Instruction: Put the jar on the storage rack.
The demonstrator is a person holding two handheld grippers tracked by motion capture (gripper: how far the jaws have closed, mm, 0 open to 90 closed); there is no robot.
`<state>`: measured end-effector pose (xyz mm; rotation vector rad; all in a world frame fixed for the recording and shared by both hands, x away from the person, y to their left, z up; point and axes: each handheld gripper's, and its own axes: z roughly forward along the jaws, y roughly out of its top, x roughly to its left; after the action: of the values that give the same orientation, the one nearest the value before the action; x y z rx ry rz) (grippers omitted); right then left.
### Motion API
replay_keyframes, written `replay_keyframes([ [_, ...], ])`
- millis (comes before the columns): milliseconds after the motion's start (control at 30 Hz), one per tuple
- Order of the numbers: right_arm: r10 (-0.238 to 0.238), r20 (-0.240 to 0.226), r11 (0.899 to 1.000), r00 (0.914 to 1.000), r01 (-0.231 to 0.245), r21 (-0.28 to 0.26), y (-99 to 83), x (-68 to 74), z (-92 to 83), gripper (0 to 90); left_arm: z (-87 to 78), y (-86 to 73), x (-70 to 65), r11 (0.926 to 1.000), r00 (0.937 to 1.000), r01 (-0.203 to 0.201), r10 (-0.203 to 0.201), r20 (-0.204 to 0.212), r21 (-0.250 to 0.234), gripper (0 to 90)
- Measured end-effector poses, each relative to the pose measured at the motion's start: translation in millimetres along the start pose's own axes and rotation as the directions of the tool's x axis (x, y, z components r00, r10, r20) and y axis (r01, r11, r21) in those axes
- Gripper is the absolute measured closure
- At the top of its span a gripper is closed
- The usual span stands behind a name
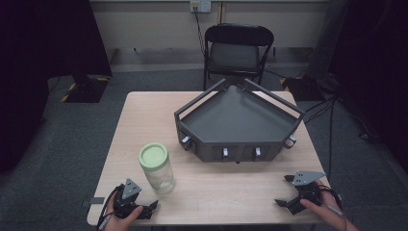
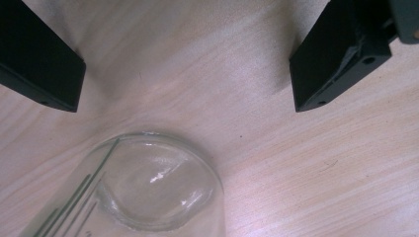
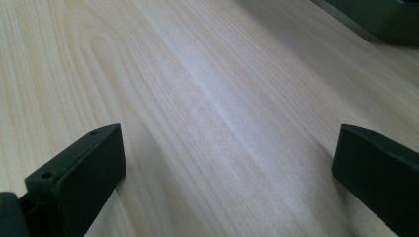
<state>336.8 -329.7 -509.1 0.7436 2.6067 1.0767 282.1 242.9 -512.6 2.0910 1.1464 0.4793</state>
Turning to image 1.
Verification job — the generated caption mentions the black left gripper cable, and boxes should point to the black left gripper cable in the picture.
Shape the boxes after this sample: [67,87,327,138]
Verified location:
[95,184,125,231]

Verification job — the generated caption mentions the black folding chair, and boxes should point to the black folding chair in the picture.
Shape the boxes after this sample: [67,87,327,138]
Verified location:
[202,22,275,91]

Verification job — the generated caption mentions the dark grey metal corner rack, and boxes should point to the dark grey metal corner rack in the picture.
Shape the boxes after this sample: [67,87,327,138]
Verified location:
[173,77,306,165]

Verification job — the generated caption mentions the black wall socket cable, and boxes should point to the black wall socket cable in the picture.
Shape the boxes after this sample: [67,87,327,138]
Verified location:
[192,7,207,58]

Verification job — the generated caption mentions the glass jar with green lid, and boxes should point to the glass jar with green lid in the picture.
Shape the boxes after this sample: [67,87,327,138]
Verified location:
[138,141,177,195]

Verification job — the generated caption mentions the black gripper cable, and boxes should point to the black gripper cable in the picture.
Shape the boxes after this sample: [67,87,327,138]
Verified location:
[95,184,125,231]
[319,187,349,231]

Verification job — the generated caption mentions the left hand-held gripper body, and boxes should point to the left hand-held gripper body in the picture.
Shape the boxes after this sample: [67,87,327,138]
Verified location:
[112,178,146,220]

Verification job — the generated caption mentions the black curtain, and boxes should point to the black curtain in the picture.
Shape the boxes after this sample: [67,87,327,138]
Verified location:
[326,0,408,174]
[0,0,114,175]

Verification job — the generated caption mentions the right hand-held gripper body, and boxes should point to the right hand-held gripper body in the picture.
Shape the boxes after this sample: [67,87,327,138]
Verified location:
[287,169,327,216]

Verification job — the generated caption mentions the white wall socket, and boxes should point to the white wall socket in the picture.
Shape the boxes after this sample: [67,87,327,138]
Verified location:
[189,0,213,14]

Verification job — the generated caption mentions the black stand base striped tape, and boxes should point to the black stand base striped tape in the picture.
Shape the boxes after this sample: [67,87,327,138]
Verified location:
[279,75,325,102]
[60,65,111,104]

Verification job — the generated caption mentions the black floor cable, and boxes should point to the black floor cable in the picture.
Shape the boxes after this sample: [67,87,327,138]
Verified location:
[302,94,342,174]

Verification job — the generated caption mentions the person's right hand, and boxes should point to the person's right hand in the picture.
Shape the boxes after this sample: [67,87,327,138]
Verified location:
[299,180,360,231]

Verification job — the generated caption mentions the grey tape strip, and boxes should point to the grey tape strip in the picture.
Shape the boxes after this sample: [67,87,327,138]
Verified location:
[80,196,106,209]

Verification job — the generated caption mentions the person's left hand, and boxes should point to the person's left hand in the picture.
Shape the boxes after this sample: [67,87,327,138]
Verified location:
[101,192,144,231]

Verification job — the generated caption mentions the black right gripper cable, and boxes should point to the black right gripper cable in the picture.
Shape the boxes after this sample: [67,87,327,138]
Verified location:
[319,187,349,231]

